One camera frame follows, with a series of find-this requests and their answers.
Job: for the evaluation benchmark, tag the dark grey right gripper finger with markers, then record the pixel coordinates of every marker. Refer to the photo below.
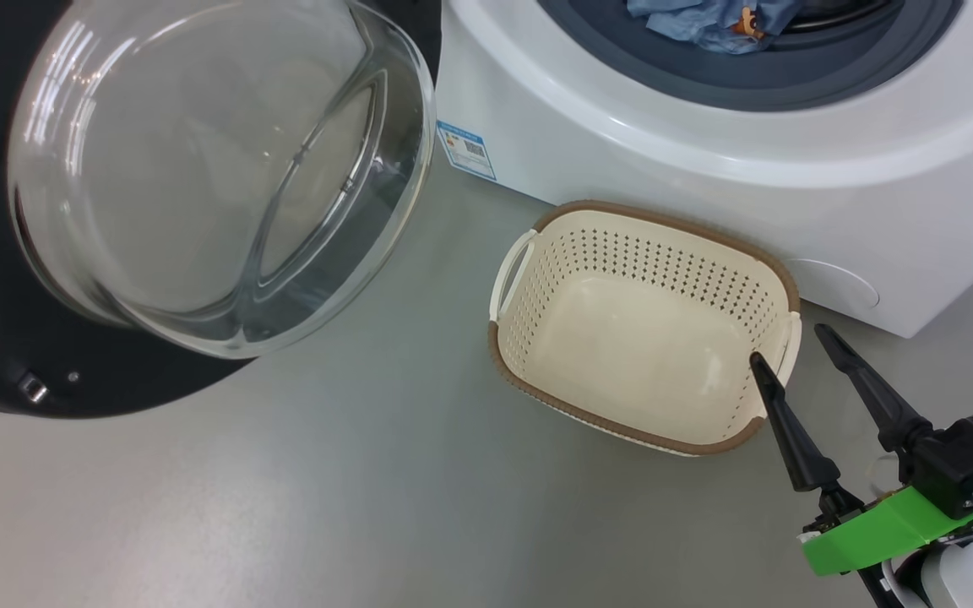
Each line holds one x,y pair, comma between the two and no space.
883,405
799,439

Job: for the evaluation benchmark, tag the black and green right gripper body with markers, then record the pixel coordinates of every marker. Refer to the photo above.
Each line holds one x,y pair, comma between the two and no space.
892,528

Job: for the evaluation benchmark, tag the light blue printed garment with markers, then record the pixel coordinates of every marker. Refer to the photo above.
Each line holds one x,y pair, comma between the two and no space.
706,25

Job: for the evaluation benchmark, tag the glass washing machine door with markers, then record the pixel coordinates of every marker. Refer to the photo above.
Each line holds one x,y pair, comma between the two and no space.
199,169

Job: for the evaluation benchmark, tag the white front-load washing machine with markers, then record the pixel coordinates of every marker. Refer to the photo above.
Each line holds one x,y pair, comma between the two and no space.
622,127

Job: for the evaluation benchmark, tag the stainless steel washing machine drum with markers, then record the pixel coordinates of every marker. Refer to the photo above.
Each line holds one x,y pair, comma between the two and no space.
841,13

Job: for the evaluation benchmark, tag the round white filter cover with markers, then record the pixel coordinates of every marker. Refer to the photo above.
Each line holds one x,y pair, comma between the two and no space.
841,287

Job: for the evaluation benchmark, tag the cream perforated laundry basket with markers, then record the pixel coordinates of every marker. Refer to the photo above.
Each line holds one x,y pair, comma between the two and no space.
638,355

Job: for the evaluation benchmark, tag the blue energy label sticker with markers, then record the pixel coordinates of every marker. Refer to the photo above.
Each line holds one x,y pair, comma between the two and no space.
465,150

